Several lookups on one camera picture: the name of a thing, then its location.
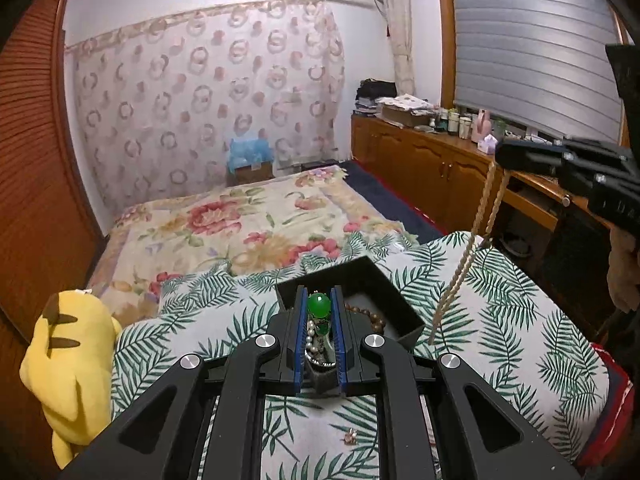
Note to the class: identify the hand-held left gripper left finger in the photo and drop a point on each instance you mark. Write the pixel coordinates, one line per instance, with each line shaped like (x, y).
(300, 345)

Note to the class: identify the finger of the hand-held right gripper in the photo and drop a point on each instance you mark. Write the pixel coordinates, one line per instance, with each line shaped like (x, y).
(530, 149)
(535, 166)

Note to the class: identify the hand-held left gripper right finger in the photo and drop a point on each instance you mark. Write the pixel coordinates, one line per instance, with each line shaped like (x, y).
(339, 345)

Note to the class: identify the black box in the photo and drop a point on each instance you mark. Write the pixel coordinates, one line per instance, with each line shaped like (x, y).
(395, 305)

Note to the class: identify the person's right hand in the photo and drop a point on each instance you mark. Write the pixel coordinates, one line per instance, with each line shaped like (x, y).
(626, 270)

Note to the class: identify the pale desk clutter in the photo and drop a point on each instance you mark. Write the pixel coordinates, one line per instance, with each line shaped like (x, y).
(520, 134)

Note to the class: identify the pink tissue box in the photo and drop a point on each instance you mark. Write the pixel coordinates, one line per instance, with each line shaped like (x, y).
(487, 144)

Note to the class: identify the pink bottle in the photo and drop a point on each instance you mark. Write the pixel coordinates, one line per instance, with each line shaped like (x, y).
(481, 124)

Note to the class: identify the group of small bottles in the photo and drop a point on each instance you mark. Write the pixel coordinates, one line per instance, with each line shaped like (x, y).
(452, 122)

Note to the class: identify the grey window blind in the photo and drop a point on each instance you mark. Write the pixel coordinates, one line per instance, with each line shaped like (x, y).
(535, 45)

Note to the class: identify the wooden side cabinet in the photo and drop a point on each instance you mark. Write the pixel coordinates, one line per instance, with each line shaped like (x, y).
(425, 165)

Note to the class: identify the box with floral cloth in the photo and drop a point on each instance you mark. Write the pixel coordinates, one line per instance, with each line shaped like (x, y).
(405, 110)

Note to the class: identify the floral bed blanket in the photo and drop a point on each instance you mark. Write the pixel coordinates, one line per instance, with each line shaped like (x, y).
(235, 230)

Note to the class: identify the dark blue blanket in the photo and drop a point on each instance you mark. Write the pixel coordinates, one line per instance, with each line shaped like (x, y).
(395, 200)

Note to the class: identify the green leaf print cloth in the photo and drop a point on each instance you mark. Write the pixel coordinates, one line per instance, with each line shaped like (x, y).
(500, 340)

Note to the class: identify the pile of dark clothes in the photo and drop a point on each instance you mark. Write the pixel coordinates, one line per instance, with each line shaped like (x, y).
(375, 94)

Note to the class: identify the pale wrapped pipe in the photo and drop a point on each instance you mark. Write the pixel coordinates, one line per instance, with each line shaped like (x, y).
(400, 35)

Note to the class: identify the small brown cardboard box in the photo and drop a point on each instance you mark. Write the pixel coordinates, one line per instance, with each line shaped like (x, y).
(254, 174)

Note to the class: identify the red blanket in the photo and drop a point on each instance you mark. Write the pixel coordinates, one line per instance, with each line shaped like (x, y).
(615, 400)

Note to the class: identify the blue plastic bag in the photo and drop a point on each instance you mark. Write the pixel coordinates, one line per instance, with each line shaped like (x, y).
(250, 152)

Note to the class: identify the yellow plush toy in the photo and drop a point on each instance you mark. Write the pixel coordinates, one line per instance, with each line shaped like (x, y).
(65, 360)

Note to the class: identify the wooden louvered wardrobe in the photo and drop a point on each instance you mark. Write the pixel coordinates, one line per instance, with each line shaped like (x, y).
(35, 170)

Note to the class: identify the wooden window frame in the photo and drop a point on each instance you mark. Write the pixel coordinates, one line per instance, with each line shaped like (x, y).
(445, 35)

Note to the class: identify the patterned wall cloth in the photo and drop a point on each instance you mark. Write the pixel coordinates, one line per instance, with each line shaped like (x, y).
(200, 95)

